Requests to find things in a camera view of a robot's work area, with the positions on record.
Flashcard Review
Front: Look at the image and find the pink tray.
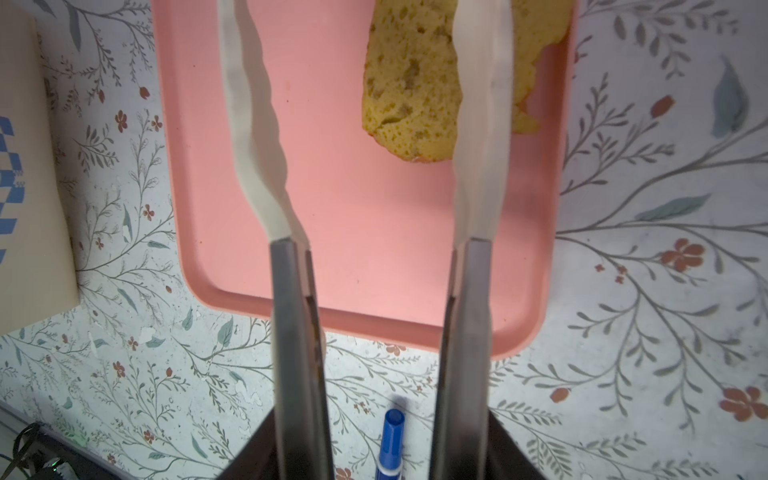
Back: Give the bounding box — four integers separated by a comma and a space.
152, 1, 576, 359

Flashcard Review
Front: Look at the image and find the checkered paper bag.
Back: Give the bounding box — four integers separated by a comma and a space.
1, 1, 80, 334

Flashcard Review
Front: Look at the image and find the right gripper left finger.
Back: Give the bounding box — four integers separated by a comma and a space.
217, 1, 334, 479

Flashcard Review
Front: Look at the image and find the toast slice bread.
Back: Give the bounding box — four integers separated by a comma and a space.
362, 0, 574, 163

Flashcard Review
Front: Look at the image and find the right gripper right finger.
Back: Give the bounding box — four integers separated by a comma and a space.
429, 1, 514, 479

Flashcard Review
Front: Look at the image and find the blue marker pen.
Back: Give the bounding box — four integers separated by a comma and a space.
375, 408, 405, 480

